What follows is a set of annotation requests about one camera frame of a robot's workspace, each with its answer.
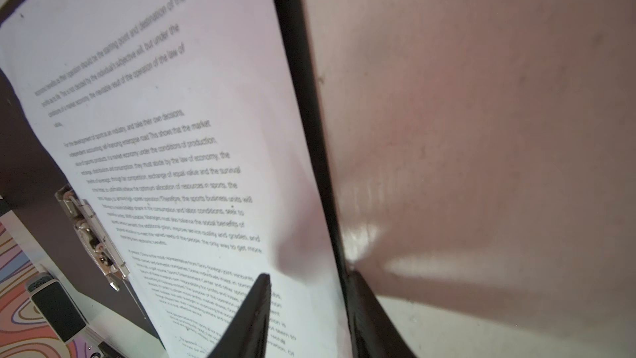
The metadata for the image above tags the metal folder clip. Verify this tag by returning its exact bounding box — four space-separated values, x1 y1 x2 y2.
55 184 130 292

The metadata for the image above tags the white stapler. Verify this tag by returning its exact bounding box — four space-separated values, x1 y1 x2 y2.
25 273 124 358

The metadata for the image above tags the printed paper stack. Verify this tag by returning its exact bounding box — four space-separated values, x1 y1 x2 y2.
0 0 354 358

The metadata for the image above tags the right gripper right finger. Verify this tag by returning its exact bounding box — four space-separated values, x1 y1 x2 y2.
346 271 416 358

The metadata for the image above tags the white folder black inside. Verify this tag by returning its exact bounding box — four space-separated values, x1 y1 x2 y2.
0 0 359 358

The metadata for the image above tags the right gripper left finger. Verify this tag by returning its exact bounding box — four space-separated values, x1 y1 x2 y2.
208 273 272 358

